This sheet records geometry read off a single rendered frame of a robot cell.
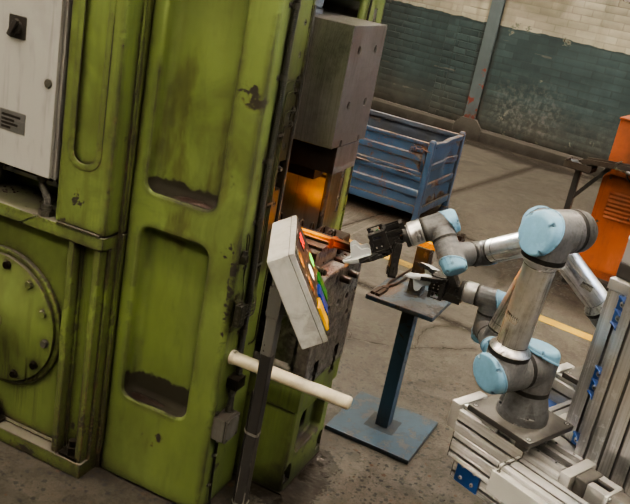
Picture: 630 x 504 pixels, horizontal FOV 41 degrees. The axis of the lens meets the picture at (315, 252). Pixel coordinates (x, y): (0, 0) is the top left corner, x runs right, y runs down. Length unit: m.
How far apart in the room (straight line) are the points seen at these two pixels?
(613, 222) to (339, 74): 3.87
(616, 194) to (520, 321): 4.04
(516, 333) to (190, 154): 1.19
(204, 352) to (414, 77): 8.80
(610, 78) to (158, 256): 8.08
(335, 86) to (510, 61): 8.13
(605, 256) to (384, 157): 1.88
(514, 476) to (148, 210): 1.42
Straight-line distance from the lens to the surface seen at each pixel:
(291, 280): 2.27
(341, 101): 2.72
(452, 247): 2.46
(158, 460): 3.17
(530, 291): 2.23
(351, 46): 2.70
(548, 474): 2.47
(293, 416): 3.14
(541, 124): 10.67
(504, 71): 10.81
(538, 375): 2.41
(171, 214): 2.78
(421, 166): 6.71
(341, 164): 2.87
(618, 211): 6.27
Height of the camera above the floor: 1.98
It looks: 20 degrees down
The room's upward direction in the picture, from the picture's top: 11 degrees clockwise
